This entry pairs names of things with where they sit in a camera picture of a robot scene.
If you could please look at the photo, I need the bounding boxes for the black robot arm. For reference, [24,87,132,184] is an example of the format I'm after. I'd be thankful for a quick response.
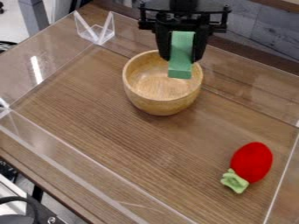
[138,0,231,62]

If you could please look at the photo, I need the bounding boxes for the black cable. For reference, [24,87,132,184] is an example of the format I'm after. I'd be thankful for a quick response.
[0,195,40,224]

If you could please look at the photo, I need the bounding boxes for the brown wooden bowl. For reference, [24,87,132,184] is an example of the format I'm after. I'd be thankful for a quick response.
[122,50,203,116]

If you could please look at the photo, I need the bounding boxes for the green rectangular block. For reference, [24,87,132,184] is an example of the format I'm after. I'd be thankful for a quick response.
[168,31,194,80]

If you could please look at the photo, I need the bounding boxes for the red plush strawberry toy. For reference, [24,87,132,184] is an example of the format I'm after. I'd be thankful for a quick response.
[220,142,274,194]

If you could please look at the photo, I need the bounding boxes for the clear acrylic corner bracket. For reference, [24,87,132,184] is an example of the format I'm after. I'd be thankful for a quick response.
[73,10,116,46]

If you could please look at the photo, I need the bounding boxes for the black table leg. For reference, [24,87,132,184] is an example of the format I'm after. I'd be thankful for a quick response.
[32,185,43,202]

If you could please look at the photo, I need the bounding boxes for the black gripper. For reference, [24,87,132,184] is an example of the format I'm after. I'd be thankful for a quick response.
[138,1,231,62]

